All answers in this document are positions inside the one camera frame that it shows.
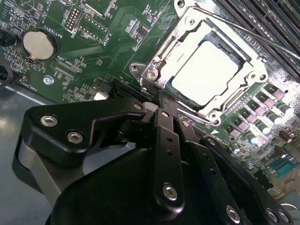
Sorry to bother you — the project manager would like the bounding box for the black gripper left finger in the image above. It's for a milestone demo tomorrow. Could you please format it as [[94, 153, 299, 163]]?
[[11, 90, 186, 221]]

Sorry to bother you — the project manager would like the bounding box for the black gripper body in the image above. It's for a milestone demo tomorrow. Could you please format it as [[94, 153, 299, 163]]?
[[44, 149, 225, 225]]

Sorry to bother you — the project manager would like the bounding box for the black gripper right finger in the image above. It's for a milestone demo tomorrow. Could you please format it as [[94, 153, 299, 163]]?
[[167, 92, 295, 225]]

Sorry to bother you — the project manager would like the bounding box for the silver CPU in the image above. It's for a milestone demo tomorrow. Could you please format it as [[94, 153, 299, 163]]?
[[170, 41, 243, 107]]

